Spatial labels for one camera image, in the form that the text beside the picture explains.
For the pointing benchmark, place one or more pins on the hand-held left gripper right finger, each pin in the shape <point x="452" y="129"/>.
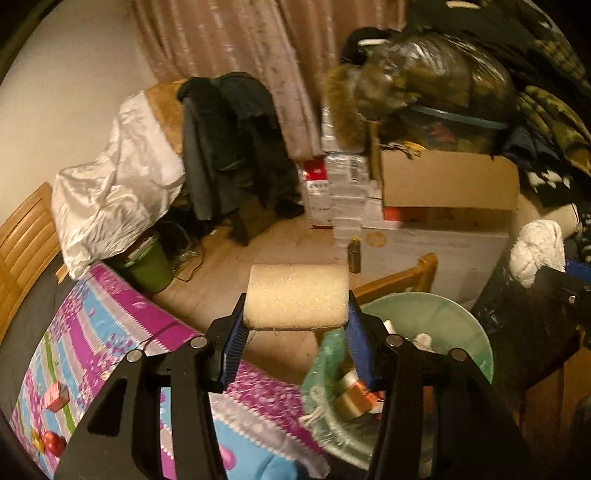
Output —
<point x="362" y="350"/>

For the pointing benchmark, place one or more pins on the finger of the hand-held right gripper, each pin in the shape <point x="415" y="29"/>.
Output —
<point x="578" y="267"/>

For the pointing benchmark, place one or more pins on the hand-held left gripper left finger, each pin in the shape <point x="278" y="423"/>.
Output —
<point x="231" y="350"/>

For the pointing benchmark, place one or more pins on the beige foam sponge block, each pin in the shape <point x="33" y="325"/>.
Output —
<point x="295" y="295"/>

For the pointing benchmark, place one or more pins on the bin with green bag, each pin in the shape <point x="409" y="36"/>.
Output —
<point x="461" y="323"/>

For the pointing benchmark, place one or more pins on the black plastic bag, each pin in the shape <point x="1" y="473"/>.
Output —
<point x="521" y="332"/>

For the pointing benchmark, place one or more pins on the wooden chair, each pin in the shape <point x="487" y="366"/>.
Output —
<point x="406" y="277"/>

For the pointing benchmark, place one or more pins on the brown glass bottle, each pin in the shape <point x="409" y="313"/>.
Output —
<point x="354" y="254"/>

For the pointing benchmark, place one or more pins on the green bucket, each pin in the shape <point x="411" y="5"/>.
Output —
<point x="150" y="267"/>

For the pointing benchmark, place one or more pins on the large white cardboard box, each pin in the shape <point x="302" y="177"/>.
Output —
<point x="415" y="244"/>

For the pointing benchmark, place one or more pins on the floral striped bedsheet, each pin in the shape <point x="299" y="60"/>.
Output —
<point x="106" y="323"/>

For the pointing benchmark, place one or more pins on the brown wooden stool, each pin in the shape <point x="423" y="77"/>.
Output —
<point x="254" y="217"/>

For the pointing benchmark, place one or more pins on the brown cardboard box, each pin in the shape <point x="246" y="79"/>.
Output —
<point x="448" y="180"/>

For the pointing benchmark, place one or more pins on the dark plaid blanket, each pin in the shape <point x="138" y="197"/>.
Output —
<point x="554" y="106"/>

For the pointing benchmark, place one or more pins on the stack of white boxes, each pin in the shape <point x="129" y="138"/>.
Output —
<point x="351" y="184"/>

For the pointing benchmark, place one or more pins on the red and white box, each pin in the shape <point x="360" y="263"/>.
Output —
<point x="316" y="189"/>

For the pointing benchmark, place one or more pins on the pink tissue pack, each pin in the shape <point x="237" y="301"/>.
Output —
<point x="56" y="397"/>

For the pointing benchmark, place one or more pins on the dark grey coat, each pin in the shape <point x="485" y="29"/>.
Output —
<point x="198" y="161"/>

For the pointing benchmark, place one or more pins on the red apple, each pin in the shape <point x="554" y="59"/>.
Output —
<point x="54" y="443"/>

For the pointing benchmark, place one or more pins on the white satin cover cloth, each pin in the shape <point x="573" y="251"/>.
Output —
<point x="115" y="184"/>

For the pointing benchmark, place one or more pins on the dark grey mattress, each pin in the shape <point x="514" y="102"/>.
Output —
<point x="32" y="304"/>

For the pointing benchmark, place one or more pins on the black jacket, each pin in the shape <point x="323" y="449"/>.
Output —
<point x="249" y="129"/>

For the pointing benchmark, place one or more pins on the clear bag of clothes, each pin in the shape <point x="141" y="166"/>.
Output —
<point x="438" y="83"/>

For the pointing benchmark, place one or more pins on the wooden headboard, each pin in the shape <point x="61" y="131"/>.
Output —
<point x="27" y="230"/>

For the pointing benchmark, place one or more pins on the fur collar coat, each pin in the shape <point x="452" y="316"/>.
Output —
<point x="341" y="106"/>

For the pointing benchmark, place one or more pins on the tan board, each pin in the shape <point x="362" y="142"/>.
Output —
<point x="166" y="110"/>

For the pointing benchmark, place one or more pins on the pink brown curtain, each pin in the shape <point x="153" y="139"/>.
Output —
<point x="277" y="55"/>

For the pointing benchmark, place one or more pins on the black hat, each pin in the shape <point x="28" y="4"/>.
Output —
<point x="364" y="44"/>

